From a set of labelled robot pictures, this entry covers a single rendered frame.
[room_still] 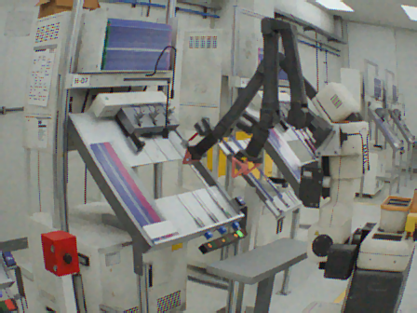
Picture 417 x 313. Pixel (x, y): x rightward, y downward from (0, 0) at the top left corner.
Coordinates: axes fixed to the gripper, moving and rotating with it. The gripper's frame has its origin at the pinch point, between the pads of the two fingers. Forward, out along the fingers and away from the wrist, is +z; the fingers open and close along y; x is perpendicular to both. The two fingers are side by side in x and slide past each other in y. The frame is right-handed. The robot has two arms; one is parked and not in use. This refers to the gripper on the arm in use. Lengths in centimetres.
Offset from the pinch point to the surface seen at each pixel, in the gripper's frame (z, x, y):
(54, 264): 11, 30, 103
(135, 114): -4.4, -25.6, 22.8
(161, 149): 0.1, -8.2, 11.6
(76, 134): 3, -22, 60
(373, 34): -73, -196, -747
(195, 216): -3.3, 28.3, 21.4
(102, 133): 2.5, -20.8, 43.3
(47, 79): 8, -60, 60
